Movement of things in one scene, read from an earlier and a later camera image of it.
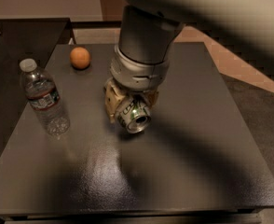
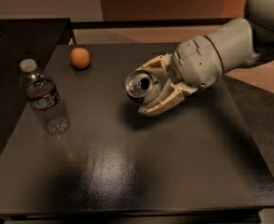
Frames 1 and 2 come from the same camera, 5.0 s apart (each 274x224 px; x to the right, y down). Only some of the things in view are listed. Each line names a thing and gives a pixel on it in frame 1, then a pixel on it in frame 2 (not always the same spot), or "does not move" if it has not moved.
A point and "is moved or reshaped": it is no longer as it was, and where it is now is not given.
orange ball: x=79 y=57 does not move
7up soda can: x=133 y=115 is moved or reshaped
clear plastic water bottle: x=44 y=98 does not move
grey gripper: x=137 y=73 -> x=193 y=62
